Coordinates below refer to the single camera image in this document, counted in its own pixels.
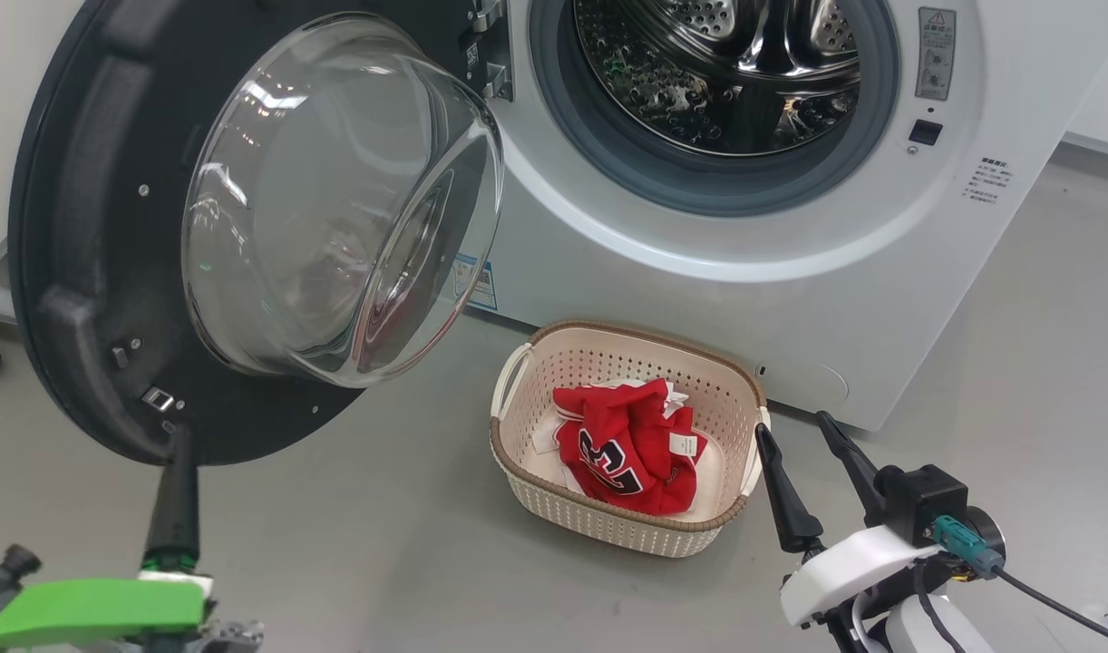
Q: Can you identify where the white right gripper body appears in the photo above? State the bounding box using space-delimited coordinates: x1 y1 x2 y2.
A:
779 524 945 629

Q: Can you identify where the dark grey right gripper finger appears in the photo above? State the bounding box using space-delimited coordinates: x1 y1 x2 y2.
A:
754 423 826 555
815 411 887 529

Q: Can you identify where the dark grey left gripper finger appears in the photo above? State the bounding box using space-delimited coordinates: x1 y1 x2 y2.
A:
142 423 202 574

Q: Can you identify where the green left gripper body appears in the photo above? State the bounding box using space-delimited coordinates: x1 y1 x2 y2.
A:
0 570 265 653

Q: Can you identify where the red jersey with number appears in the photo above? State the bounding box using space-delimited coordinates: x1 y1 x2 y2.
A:
554 388 710 517

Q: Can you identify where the red white garment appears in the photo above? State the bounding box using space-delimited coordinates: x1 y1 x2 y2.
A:
530 376 729 525

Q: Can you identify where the dark washing machine door with glass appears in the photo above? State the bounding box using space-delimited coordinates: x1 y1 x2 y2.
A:
8 0 511 469

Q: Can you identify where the white washing machine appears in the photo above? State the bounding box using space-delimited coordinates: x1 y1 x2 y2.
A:
445 0 1108 433

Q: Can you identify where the beige perforated laundry basket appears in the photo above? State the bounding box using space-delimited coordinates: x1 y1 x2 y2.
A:
489 319 772 559

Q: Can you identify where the grey rubber door gasket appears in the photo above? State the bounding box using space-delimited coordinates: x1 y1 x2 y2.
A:
529 0 902 219

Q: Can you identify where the steel washing machine drum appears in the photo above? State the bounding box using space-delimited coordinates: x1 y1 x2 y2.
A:
572 0 864 158

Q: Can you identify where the metal door hinge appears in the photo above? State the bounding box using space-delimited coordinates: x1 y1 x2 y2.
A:
468 0 515 102

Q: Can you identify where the blue white energy label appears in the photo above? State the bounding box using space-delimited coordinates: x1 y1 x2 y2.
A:
452 252 500 312

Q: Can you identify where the grey warning sticker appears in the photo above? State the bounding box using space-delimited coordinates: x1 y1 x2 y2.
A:
915 7 957 102

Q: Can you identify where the white mobile partition panel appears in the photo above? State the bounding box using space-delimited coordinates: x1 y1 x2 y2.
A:
0 0 88 328
1060 41 1108 157

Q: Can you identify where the teal cable connector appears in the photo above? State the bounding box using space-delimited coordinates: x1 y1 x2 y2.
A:
932 514 1006 580

